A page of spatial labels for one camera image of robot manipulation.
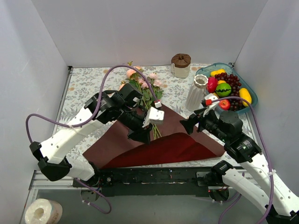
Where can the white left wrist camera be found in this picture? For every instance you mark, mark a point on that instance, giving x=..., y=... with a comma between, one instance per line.
x=154, y=117

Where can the yellow fruit back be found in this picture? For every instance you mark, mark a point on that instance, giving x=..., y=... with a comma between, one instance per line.
x=217, y=72

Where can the red dragon fruit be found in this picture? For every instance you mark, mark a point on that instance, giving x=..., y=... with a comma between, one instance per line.
x=212, y=84

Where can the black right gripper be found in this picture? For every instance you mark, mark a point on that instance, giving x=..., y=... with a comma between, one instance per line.
x=197, y=122

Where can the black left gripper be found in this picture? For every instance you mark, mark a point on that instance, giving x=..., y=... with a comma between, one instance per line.
x=143, y=128

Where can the floral patterned table mat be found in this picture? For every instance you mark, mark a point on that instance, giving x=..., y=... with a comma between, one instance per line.
x=85, y=82

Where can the red paper bouquet wrap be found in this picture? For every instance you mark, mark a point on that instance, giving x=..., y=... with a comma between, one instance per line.
x=115, y=150

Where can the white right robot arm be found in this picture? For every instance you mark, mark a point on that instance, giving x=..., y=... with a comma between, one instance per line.
x=270, y=195

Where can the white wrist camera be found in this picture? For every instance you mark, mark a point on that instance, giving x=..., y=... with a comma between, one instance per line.
x=154, y=117
x=209, y=102

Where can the green toy watermelon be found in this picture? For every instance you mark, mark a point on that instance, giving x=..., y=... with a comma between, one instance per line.
x=223, y=90

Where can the teal plastic fruit basket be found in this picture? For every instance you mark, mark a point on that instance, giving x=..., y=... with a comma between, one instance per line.
x=216, y=66

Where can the white toilet paper roll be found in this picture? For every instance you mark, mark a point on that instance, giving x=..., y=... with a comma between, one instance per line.
x=43, y=211

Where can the white ribbed ceramic vase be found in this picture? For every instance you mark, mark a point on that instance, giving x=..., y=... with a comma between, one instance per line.
x=196, y=92

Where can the dark purple grape bunch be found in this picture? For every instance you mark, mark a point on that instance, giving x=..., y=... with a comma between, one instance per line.
x=234, y=81

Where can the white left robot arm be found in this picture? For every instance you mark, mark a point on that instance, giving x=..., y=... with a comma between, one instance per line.
x=99, y=109

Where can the red apple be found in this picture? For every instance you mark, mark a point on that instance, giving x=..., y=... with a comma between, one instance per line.
x=224, y=104

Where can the brown and white jar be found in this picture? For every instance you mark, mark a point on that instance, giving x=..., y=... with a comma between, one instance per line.
x=180, y=65

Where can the aluminium frame rail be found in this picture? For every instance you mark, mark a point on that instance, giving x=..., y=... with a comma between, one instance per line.
x=40, y=178

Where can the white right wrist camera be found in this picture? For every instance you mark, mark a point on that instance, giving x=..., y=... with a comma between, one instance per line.
x=209, y=102

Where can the yellow mango right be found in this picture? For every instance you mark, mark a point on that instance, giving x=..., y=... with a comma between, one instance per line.
x=244, y=93

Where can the pink artificial flower bunch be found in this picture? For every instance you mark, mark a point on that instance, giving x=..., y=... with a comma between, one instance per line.
x=143, y=86

